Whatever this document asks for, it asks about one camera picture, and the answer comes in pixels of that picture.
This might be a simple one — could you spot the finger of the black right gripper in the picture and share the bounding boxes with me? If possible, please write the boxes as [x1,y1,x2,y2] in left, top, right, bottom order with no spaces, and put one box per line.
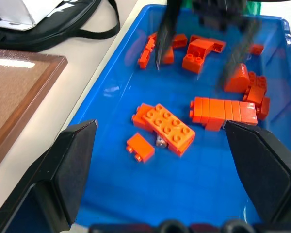
[154,0,184,71]
[216,19,263,91]

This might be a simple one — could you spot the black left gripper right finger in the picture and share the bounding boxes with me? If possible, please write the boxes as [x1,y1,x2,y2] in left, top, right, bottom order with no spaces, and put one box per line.
[222,120,291,227]

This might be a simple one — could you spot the orange hollow-underside brick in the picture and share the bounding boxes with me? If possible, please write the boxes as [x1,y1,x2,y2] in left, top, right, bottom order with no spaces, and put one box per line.
[190,34,227,53]

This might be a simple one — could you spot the orange four-stud brick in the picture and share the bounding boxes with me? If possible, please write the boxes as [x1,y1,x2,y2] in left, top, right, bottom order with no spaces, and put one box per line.
[247,71,268,93]

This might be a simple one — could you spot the thin orange lego bar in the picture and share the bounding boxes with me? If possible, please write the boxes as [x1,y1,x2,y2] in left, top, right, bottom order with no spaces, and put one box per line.
[137,32,159,70]

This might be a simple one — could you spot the white cardboard box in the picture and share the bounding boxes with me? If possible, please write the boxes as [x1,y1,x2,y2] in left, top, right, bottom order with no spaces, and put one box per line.
[0,0,64,32]

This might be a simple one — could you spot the long orange brick row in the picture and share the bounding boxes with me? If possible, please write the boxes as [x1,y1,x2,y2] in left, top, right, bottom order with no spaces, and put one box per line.
[190,96,259,132]

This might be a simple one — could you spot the wooden framed brown board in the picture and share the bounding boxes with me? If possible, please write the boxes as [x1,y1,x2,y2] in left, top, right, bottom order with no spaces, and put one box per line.
[0,47,68,178]

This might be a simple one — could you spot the green plastic bin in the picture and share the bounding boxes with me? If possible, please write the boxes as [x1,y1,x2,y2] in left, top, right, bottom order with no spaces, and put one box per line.
[184,0,261,16]

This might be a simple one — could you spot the orange narrow brick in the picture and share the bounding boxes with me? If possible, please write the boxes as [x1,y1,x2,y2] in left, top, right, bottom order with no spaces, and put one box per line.
[256,97,271,121]

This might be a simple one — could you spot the orange sloped brick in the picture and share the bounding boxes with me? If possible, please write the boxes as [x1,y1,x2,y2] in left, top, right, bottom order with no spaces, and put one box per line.
[242,85,266,108]

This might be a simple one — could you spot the blue plastic bin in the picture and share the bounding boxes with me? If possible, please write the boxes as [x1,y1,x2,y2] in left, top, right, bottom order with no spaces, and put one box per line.
[67,4,291,228]

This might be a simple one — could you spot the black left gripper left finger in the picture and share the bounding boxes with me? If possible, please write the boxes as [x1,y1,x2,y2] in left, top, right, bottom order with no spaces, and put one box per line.
[0,119,98,233]

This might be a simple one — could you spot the orange square studded brick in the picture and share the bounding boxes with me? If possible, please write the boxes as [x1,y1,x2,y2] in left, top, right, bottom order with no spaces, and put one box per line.
[132,102,159,130]

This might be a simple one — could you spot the black fabric bag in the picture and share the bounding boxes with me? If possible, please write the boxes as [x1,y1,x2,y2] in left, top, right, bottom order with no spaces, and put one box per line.
[0,0,121,53]

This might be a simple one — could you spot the large orange corner brick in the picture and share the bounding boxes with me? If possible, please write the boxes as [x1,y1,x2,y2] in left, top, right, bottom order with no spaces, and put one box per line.
[181,38,215,74]

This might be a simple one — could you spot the orange rounded-top brick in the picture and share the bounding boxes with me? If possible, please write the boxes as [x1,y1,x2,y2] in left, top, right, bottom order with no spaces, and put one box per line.
[224,63,249,94]

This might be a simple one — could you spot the silver cylindrical battery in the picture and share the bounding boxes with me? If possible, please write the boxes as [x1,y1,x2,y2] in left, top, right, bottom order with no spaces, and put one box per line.
[155,135,167,148]

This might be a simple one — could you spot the orange eight-stud flat brick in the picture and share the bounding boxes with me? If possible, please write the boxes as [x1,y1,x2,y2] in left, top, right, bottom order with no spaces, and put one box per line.
[142,103,196,158]

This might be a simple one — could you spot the small orange rectangular brick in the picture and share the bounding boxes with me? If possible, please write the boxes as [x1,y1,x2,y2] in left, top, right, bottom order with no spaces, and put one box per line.
[126,132,156,164]

